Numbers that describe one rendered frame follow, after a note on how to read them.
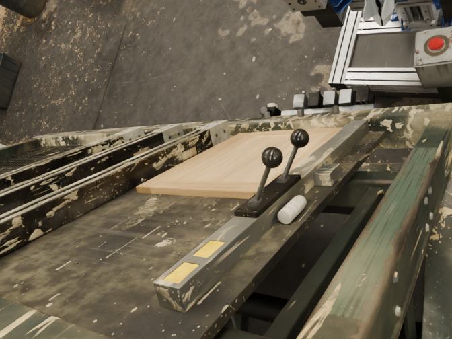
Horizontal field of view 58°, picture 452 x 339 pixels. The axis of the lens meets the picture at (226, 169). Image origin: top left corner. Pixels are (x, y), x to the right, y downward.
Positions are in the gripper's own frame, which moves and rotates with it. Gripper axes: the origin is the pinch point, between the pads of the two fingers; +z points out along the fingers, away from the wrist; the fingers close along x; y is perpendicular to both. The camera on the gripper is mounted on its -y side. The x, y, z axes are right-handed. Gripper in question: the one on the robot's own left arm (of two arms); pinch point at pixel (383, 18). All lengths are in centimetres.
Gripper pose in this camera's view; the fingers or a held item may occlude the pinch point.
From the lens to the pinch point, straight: 95.7
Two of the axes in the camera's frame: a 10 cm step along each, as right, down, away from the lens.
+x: 7.8, 1.7, -6.0
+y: -5.1, 7.3, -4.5
